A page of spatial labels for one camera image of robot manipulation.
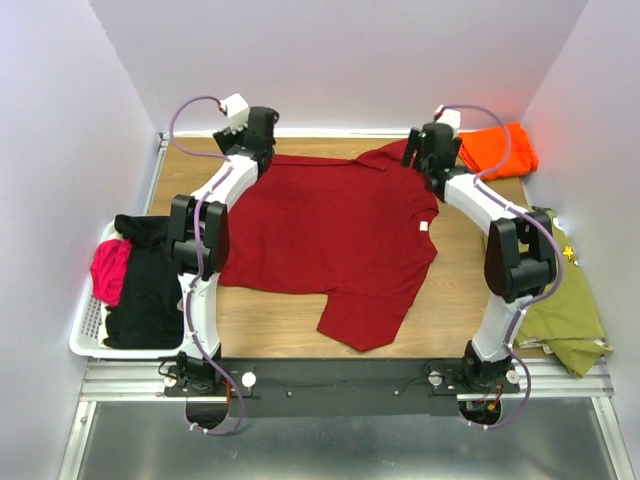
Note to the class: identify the dark red t shirt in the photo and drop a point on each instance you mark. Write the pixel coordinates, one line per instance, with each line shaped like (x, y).
(355, 230)

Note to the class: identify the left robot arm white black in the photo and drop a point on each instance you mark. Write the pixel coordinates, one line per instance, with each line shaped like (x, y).
(198, 238)

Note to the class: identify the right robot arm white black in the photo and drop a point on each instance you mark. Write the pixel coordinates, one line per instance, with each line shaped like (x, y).
(520, 261)

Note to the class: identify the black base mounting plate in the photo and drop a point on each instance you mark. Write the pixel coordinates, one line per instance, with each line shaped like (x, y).
(314, 387)

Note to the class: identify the black garment in basket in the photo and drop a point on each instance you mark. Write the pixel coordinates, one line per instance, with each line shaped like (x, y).
(147, 316)

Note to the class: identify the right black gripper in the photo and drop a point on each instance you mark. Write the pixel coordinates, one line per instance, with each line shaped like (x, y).
(410, 146)

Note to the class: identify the pink garment in basket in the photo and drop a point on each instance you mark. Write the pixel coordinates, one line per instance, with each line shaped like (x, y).
(108, 270)

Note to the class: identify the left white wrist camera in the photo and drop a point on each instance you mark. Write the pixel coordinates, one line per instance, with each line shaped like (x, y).
(237, 110)

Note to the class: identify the olive green t shirt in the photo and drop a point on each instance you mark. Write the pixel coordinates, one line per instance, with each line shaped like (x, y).
(567, 324)

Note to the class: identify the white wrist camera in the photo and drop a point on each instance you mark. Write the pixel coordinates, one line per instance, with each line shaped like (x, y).
(237, 110)
(448, 116)

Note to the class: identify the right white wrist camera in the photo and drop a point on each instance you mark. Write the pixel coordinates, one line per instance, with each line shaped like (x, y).
(448, 116)

